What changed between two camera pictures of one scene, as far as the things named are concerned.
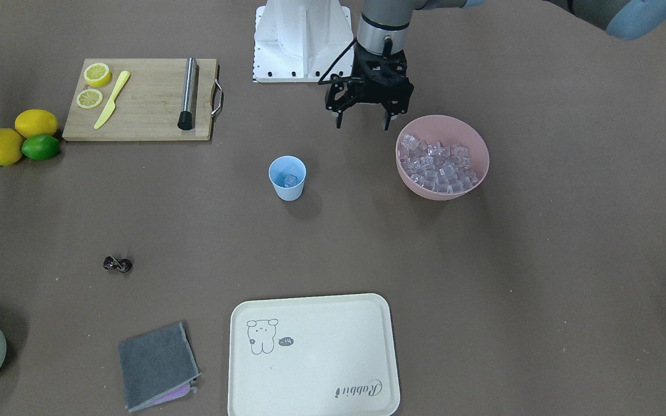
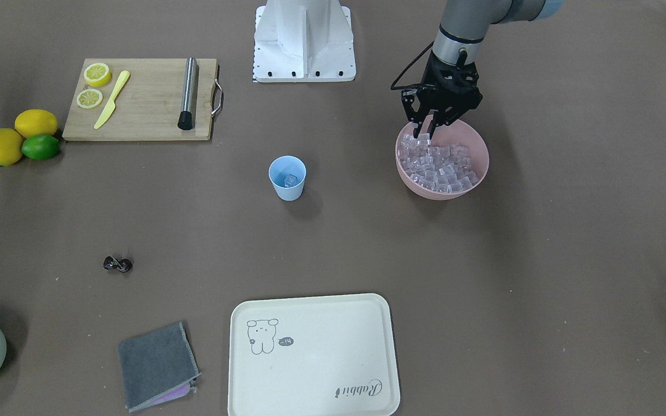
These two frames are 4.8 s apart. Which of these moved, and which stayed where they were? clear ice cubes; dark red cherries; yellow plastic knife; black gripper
Moved: black gripper
Stayed: clear ice cubes; dark red cherries; yellow plastic knife
